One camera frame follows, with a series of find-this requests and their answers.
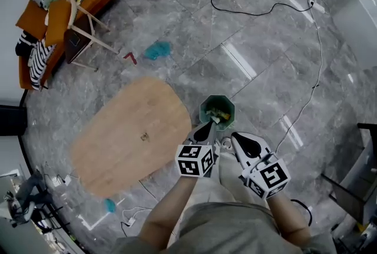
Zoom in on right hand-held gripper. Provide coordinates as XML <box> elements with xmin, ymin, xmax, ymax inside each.
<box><xmin>230</xmin><ymin>131</ymin><xmax>292</xmax><ymax>200</ymax></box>

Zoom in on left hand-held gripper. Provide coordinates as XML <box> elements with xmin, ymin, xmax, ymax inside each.
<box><xmin>175</xmin><ymin>121</ymin><xmax>221</xmax><ymax>180</ymax></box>

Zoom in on green waste bin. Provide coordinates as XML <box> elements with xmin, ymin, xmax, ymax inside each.
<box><xmin>199</xmin><ymin>94</ymin><xmax>237</xmax><ymax>131</ymax></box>

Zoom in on person's right forearm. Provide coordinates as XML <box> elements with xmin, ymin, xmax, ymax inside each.
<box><xmin>264</xmin><ymin>195</ymin><xmax>312</xmax><ymax>246</ymax></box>

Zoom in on person's left forearm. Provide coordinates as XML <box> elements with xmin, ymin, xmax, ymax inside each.
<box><xmin>138</xmin><ymin>176</ymin><xmax>198</xmax><ymax>250</ymax></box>

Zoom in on oval wooden table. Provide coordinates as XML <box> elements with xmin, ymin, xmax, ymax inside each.
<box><xmin>70</xmin><ymin>75</ymin><xmax>193</xmax><ymax>198</ymax></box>

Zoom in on person's beige trousers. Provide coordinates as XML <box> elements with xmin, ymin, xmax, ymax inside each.
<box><xmin>173</xmin><ymin>152</ymin><xmax>280</xmax><ymax>236</ymax></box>

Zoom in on person's grey shirt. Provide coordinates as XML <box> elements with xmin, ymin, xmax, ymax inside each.
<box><xmin>110</xmin><ymin>202</ymin><xmax>338</xmax><ymax>254</ymax></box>

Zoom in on large teal cloth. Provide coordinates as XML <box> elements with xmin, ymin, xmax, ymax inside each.
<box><xmin>144</xmin><ymin>41</ymin><xmax>173</xmax><ymax>60</ymax></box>

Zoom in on red tape corner mark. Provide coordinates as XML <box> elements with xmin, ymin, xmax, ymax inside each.
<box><xmin>123</xmin><ymin>51</ymin><xmax>138</xmax><ymax>65</ymax></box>

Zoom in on small teal cloth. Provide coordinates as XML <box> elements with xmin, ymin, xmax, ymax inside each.
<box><xmin>103</xmin><ymin>198</ymin><xmax>117</xmax><ymax>214</ymax></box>

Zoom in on white tape corner mark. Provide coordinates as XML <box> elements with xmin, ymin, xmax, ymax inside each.
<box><xmin>77</xmin><ymin>198</ymin><xmax>126</xmax><ymax>232</ymax></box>

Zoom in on black white striped blanket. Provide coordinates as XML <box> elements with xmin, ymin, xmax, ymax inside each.
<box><xmin>28</xmin><ymin>39</ymin><xmax>57</xmax><ymax>91</ymax></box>

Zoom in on orange cushion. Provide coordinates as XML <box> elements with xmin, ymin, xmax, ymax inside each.
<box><xmin>44</xmin><ymin>0</ymin><xmax>80</xmax><ymax>47</ymax></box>
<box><xmin>15</xmin><ymin>0</ymin><xmax>49</xmax><ymax>41</ymax></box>

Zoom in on black white striped pillow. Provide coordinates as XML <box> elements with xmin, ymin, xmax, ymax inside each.
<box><xmin>15</xmin><ymin>30</ymin><xmax>38</xmax><ymax>56</ymax></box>

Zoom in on right hand-held gripper camera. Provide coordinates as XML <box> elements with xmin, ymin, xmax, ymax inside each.
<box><xmin>254</xmin><ymin>151</ymin><xmax>280</xmax><ymax>168</ymax></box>

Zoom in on black looped cable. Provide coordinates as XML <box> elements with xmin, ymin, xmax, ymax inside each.
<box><xmin>290</xmin><ymin>199</ymin><xmax>313</xmax><ymax>227</ymax></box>

